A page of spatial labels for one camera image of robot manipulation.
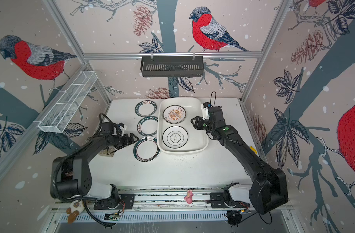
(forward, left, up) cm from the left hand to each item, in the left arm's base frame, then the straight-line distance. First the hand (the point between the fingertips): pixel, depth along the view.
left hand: (135, 137), depth 90 cm
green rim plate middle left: (+15, -4, -9) cm, 17 cm away
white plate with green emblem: (+4, -25, -6) cm, 26 cm away
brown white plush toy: (-37, +22, -4) cm, 43 cm away
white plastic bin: (0, -41, -7) cm, 41 cm away
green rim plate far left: (+30, 0, -6) cm, 31 cm away
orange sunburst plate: (+24, -24, -6) cm, 34 cm away
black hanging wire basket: (+50, -22, +20) cm, 58 cm away
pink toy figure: (-33, -34, -4) cm, 47 cm away
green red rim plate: (-4, -6, -7) cm, 11 cm away
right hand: (+4, -37, +15) cm, 40 cm away
